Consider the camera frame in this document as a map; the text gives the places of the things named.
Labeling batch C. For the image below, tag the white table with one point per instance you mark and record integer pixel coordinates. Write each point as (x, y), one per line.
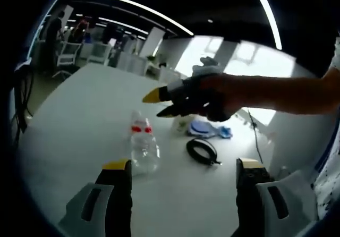
(93, 109)

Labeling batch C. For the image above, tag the person's right hand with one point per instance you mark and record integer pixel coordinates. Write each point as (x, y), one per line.
(223, 91)

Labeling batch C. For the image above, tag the blue sponge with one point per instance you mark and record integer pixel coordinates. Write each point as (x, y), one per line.
(200, 128)

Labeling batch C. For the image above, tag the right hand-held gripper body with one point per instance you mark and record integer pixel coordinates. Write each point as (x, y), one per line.
(183, 91)

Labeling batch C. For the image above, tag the clear plastic water bottle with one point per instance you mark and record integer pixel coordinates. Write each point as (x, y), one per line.
(144, 146)

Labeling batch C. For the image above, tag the long ceiling light strip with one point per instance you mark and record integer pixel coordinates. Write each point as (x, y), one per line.
(127, 3)
(268, 8)

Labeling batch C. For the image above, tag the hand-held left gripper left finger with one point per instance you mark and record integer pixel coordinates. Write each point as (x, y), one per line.
(117, 184)

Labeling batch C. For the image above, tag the person's dotted white shirt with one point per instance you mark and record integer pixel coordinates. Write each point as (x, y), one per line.
(329, 178)

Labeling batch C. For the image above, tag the black round plate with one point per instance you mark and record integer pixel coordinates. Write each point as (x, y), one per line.
(189, 148)

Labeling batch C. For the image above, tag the white office chair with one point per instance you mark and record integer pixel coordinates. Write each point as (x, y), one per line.
(69, 53)
(99, 53)

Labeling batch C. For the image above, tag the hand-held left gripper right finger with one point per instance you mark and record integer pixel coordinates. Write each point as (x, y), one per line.
(249, 184)

